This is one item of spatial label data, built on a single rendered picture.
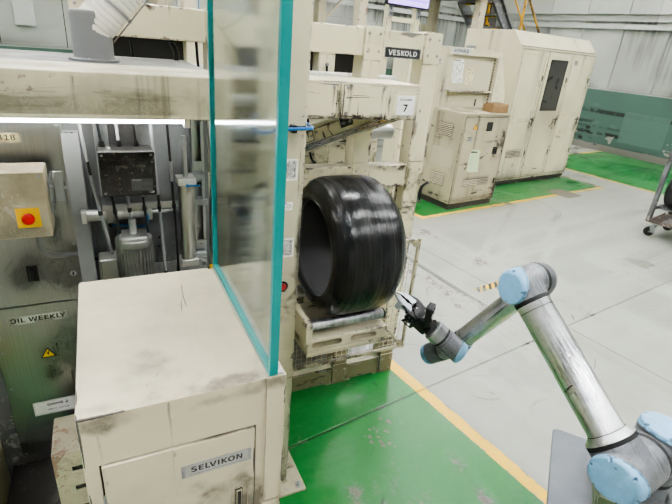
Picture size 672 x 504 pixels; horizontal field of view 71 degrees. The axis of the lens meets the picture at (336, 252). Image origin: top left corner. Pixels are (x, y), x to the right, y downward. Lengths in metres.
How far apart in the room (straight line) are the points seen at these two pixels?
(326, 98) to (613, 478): 1.56
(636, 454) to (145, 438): 1.29
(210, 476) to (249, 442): 0.11
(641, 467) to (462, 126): 5.11
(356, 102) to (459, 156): 4.45
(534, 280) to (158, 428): 1.18
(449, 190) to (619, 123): 7.70
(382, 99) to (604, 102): 11.90
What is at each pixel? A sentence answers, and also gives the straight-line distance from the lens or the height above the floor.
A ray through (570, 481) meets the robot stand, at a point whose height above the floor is 0.60.
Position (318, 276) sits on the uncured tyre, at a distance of 2.14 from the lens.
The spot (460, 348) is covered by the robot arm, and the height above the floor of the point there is 0.86.
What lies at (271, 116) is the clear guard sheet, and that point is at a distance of 0.87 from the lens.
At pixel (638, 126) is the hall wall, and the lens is 13.39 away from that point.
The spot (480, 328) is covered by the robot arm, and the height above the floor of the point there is 0.92.
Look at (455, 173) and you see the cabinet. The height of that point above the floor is 0.50.
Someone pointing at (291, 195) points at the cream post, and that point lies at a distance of 1.68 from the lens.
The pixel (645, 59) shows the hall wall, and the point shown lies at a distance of 13.56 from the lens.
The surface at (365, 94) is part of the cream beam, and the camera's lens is 2.01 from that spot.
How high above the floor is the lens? 1.92
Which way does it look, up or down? 24 degrees down
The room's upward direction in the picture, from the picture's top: 5 degrees clockwise
